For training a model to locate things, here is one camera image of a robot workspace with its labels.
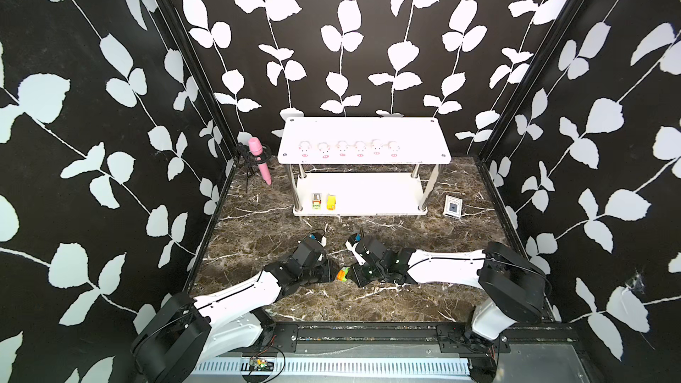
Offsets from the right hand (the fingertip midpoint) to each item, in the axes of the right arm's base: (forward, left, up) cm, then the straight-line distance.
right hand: (347, 272), depth 83 cm
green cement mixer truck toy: (0, +2, -1) cm, 2 cm away
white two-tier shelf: (+50, -2, -4) cm, 50 cm away
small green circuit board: (-24, +23, -4) cm, 34 cm away
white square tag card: (+27, -41, -2) cm, 49 cm away
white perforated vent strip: (-24, +1, -3) cm, 24 cm away
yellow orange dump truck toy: (+26, +7, +3) cm, 27 cm away
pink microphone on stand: (+37, +35, +16) cm, 54 cm away
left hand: (+2, +3, +1) cm, 3 cm away
